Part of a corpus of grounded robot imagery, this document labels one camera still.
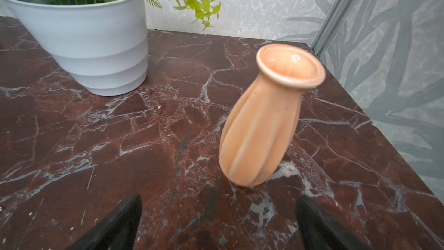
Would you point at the small terracotta vase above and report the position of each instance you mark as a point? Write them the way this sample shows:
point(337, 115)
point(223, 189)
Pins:
point(261, 125)

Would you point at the white pot with flowers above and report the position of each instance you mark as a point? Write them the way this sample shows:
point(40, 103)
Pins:
point(102, 44)

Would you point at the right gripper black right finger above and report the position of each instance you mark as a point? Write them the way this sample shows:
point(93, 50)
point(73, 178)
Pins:
point(321, 231)

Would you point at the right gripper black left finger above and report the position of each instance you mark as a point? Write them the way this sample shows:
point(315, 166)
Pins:
point(117, 231)

